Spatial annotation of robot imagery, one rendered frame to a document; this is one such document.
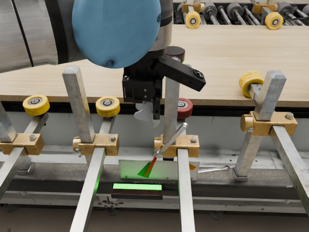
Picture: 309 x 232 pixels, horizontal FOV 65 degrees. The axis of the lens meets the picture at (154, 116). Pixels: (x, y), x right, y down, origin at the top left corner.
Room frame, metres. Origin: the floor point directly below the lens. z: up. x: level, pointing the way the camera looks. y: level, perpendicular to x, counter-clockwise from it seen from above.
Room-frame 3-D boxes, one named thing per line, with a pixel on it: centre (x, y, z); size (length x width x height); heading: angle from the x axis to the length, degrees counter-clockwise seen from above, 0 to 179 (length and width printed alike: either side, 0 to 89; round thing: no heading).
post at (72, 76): (0.53, 0.20, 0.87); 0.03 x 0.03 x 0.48; 88
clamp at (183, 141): (0.52, -0.07, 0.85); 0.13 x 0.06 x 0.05; 88
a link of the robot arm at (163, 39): (0.44, 0.01, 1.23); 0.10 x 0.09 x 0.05; 178
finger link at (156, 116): (0.42, 0.00, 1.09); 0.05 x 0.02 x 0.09; 178
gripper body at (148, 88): (0.44, 0.02, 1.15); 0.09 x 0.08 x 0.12; 88
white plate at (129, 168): (0.49, -0.01, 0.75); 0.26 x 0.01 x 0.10; 88
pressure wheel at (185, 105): (0.65, -0.09, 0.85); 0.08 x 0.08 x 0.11
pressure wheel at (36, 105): (0.67, 0.41, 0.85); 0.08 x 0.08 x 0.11
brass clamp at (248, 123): (0.51, -0.32, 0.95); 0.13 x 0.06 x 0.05; 88
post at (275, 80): (0.51, -0.29, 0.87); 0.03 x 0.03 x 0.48; 88
